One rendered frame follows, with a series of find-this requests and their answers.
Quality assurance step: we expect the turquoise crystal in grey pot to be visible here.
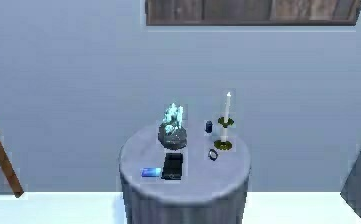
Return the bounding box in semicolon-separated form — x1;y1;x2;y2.
157;102;188;150

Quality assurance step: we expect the white candle on green holder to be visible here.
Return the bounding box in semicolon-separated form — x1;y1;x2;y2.
213;91;236;151

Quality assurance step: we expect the black rectangular phone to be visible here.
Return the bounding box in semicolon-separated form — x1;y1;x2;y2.
161;152;184;181

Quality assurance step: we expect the blue card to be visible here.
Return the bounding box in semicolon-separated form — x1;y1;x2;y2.
140;167;162;179

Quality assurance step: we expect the round grey side table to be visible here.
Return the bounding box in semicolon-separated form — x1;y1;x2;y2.
118;121;252;224

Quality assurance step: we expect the dark grey furniture corner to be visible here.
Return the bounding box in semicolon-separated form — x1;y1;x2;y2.
340;129;361;224

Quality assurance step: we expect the brown wooden post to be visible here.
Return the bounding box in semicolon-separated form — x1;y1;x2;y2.
0;116;25;199

